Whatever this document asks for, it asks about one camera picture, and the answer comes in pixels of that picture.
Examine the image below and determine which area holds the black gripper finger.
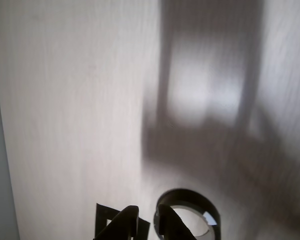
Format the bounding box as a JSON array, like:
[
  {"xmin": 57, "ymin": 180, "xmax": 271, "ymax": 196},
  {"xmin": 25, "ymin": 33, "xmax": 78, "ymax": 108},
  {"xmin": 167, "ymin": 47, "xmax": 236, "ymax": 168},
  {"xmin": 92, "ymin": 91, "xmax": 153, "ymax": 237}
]
[
  {"xmin": 92, "ymin": 205, "xmax": 140, "ymax": 240},
  {"xmin": 156, "ymin": 203, "xmax": 200, "ymax": 240}
]

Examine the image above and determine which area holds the black tape square target outline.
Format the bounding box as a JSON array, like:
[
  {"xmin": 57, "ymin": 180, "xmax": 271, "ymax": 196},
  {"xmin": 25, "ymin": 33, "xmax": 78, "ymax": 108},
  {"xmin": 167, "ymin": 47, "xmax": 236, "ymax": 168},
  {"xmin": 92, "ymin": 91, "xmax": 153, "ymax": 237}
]
[{"xmin": 94, "ymin": 202, "xmax": 151, "ymax": 240}]

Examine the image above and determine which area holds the tape roll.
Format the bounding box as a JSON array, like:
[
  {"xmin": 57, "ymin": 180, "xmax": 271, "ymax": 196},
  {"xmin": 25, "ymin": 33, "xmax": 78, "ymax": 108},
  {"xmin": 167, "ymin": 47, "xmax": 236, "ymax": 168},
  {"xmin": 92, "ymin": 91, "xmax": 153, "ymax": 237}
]
[{"xmin": 153, "ymin": 188, "xmax": 221, "ymax": 240}]

